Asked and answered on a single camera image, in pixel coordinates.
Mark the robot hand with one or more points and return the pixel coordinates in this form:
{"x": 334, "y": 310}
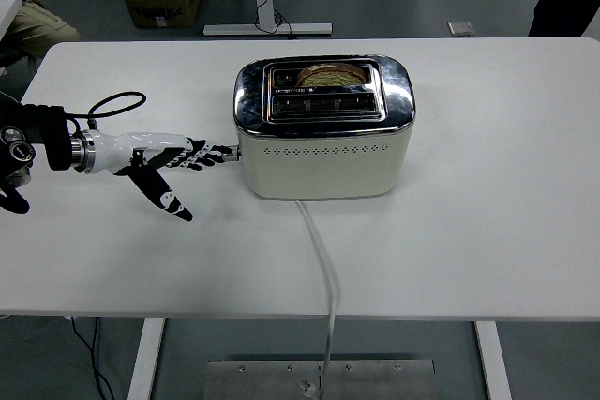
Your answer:
{"x": 122, "y": 149}

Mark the silver toaster lever knob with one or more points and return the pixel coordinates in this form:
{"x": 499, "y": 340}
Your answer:
{"x": 235, "y": 154}

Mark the cream and chrome toaster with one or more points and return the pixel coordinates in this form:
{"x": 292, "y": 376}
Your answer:
{"x": 323, "y": 170}

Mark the brown cardboard box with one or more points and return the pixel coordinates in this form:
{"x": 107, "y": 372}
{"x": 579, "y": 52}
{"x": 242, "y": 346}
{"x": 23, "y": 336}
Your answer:
{"x": 159, "y": 9}

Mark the seated person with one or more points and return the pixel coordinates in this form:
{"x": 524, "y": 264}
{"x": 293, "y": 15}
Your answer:
{"x": 42, "y": 27}

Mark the white side table corner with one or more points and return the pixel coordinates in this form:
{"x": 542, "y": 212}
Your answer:
{"x": 7, "y": 11}

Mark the white table leg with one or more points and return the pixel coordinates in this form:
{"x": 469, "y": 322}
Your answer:
{"x": 492, "y": 362}
{"x": 145, "y": 362}

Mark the brown bread slice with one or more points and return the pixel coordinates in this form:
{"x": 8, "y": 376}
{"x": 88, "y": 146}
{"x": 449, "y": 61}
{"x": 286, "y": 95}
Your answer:
{"x": 328, "y": 77}

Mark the grey metal plate with screws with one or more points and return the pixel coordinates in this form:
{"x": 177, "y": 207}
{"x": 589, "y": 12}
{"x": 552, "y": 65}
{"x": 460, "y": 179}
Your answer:
{"x": 262, "y": 381}

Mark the grey floor socket plate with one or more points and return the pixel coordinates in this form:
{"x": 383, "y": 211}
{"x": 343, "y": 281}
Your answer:
{"x": 460, "y": 28}

